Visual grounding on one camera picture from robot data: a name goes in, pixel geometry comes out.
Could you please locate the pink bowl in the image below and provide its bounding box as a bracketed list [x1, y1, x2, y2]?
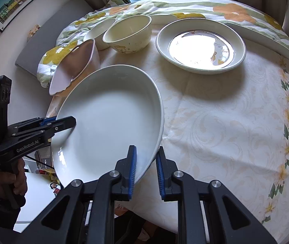
[48, 39, 101, 96]

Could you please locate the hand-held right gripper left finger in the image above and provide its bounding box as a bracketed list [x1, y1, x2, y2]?
[20, 145, 137, 244]

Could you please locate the grey cushion mat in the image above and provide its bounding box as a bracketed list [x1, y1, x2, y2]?
[15, 0, 97, 80]

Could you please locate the floral quilt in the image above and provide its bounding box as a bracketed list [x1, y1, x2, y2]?
[37, 0, 289, 88]

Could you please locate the person's left hand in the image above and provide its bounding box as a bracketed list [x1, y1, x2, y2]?
[0, 160, 28, 204]

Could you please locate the plain white bowl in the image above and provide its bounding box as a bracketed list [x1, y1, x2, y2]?
[83, 18, 117, 51]

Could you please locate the cream floral tablecloth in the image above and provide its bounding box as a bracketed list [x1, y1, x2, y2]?
[45, 18, 289, 237]

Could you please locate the cream bowl with cartoon print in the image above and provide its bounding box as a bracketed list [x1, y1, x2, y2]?
[102, 15, 152, 55]

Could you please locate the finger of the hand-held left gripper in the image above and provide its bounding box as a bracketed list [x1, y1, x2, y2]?
[8, 116, 57, 133]
[12, 115, 77, 139]

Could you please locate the large white plate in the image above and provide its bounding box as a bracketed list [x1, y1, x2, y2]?
[51, 65, 165, 189]

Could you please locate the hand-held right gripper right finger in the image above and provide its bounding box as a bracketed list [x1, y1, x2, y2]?
[156, 146, 278, 244]

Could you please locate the cream plate with silver rim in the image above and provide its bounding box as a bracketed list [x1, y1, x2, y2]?
[156, 19, 247, 75]

